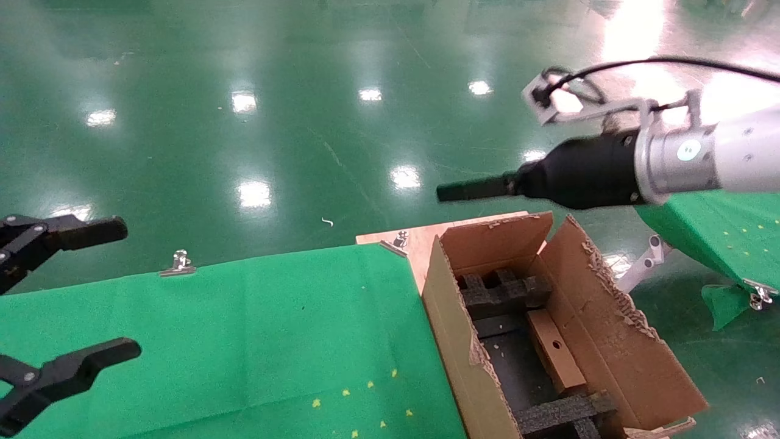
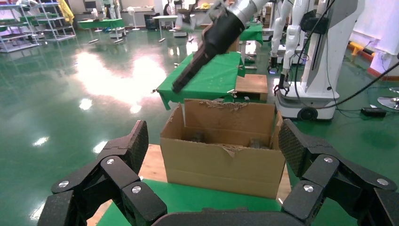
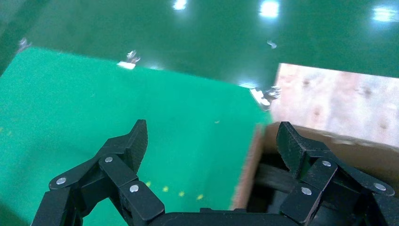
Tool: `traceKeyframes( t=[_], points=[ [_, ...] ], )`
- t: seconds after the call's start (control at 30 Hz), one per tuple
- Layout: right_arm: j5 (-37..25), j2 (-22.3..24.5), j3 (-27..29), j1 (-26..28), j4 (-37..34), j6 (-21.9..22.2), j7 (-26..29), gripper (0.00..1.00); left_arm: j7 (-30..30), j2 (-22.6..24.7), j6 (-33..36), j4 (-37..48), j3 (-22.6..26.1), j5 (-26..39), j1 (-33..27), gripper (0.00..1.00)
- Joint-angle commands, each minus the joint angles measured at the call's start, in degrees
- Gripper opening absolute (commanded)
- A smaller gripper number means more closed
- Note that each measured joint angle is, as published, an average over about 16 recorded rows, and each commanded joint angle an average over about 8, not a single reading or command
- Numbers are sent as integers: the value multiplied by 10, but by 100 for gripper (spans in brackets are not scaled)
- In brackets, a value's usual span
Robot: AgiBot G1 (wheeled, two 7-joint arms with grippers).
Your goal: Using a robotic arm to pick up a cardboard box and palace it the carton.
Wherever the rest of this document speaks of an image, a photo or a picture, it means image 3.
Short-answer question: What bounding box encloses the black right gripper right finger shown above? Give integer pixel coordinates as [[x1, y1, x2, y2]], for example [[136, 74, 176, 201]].
[[276, 122, 399, 226]]

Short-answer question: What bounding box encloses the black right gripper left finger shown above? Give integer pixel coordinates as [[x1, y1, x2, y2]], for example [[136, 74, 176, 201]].
[[31, 120, 164, 226]]

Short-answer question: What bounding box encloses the open brown cardboard carton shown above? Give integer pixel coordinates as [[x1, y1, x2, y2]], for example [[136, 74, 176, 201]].
[[232, 121, 399, 226]]

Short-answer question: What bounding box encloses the black foam insert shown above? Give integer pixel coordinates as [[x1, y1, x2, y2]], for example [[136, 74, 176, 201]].
[[254, 162, 300, 195]]

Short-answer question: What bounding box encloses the silver binder clip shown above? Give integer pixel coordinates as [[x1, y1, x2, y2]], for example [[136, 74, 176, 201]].
[[17, 37, 32, 52], [117, 49, 141, 70], [249, 86, 281, 110]]

